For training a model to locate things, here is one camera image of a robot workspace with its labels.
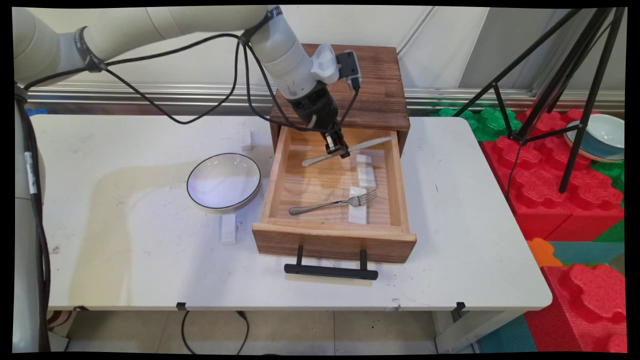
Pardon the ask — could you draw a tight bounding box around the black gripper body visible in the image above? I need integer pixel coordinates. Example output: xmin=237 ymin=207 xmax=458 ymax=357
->
xmin=290 ymin=86 xmax=346 ymax=135

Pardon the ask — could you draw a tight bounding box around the silver table knife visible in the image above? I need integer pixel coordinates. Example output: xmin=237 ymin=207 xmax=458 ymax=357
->
xmin=301 ymin=136 xmax=396 ymax=168

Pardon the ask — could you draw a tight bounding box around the silver fork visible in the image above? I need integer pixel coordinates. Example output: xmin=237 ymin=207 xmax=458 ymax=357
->
xmin=288 ymin=190 xmax=379 ymax=217

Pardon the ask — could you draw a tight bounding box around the dark wooden drawer cabinet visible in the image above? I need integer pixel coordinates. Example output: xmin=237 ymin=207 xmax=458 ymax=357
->
xmin=269 ymin=43 xmax=412 ymax=156

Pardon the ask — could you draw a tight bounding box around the white plate with black rim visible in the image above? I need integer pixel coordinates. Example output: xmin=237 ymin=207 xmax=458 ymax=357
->
xmin=186 ymin=152 xmax=262 ymax=211

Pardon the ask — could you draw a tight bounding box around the green foam building block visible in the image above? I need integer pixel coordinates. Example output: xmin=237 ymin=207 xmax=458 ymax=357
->
xmin=430 ymin=107 xmax=523 ymax=143
xmin=590 ymin=160 xmax=626 ymax=211

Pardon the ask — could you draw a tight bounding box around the red foam building block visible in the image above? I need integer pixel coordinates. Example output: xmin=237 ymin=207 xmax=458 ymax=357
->
xmin=480 ymin=107 xmax=626 ymax=243
xmin=522 ymin=262 xmax=628 ymax=353

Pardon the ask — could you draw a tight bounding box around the white table leg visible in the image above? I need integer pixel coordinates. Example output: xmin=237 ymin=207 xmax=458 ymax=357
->
xmin=432 ymin=310 xmax=526 ymax=353

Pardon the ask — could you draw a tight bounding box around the orange foam piece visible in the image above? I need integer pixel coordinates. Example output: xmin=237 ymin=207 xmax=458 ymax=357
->
xmin=526 ymin=237 xmax=563 ymax=268

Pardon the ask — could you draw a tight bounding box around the black tripod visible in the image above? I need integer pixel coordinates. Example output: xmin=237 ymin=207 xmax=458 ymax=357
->
xmin=452 ymin=7 xmax=628 ymax=195

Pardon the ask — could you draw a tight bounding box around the white and teal bowl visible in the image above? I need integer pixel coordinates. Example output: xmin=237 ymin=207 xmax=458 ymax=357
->
xmin=564 ymin=114 xmax=626 ymax=164

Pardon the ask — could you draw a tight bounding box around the teal foam mat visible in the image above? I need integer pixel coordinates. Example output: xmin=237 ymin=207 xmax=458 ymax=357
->
xmin=550 ymin=241 xmax=626 ymax=266

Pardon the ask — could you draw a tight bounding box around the brown patterned cloth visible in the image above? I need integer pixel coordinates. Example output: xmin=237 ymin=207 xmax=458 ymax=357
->
xmin=47 ymin=310 xmax=76 ymax=332

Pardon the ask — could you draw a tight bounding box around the grey board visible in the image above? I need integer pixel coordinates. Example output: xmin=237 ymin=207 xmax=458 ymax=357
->
xmin=49 ymin=330 xmax=70 ymax=353

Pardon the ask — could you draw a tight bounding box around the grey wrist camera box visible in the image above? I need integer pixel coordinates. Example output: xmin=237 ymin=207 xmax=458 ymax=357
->
xmin=336 ymin=50 xmax=362 ymax=91

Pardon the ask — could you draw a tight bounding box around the light wooden drawer, black handle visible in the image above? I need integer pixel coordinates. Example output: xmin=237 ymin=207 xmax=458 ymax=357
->
xmin=251 ymin=124 xmax=418 ymax=281

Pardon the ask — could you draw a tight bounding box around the metal wall rail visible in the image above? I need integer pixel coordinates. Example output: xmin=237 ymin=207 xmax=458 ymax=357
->
xmin=25 ymin=82 xmax=626 ymax=115

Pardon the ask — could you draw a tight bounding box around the black cable under table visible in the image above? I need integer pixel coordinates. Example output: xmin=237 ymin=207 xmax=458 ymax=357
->
xmin=181 ymin=310 xmax=250 ymax=356

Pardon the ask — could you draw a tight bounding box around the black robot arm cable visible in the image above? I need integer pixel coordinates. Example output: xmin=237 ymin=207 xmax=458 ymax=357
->
xmin=15 ymin=20 xmax=362 ymax=353

